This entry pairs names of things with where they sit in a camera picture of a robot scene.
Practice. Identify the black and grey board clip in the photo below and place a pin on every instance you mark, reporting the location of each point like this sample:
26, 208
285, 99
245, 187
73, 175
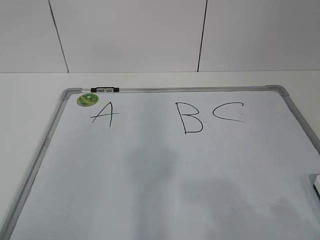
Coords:
105, 90

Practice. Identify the round green magnet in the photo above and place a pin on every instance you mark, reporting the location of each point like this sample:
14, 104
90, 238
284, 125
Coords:
87, 100

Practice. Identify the white board eraser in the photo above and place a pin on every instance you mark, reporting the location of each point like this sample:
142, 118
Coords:
315, 182

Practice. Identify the white board with grey frame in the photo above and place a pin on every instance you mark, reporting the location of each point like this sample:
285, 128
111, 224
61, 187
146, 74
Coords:
207, 163

